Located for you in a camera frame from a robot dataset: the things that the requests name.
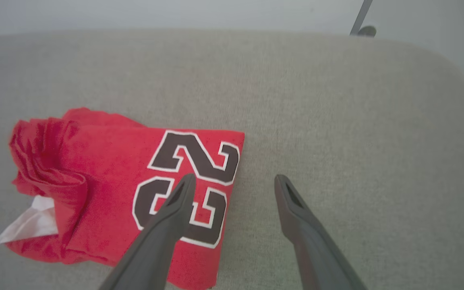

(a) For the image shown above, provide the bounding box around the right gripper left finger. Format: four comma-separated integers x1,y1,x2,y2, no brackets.
98,173,197,290

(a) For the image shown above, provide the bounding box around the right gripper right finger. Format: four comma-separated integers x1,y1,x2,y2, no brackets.
274,174,369,290

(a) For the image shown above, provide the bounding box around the red and white basketball jersey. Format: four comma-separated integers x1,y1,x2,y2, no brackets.
0,107,245,290

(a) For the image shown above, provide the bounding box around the grey fabric sofa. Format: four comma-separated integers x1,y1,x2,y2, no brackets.
0,29,464,290

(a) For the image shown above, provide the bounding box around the dark metal leg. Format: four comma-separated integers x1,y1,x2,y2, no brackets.
349,0,377,37

